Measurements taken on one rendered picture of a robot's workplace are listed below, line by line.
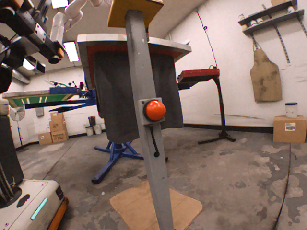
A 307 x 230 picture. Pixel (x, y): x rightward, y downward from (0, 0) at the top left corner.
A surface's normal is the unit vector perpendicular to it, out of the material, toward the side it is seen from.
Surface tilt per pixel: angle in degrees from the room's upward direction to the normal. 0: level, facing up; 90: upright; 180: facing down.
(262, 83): 88
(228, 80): 90
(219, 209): 0
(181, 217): 0
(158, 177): 91
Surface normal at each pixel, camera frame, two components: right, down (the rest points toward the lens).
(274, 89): -0.51, 0.13
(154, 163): 0.45, -0.02
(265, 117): -0.88, 0.15
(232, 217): -0.15, -0.99
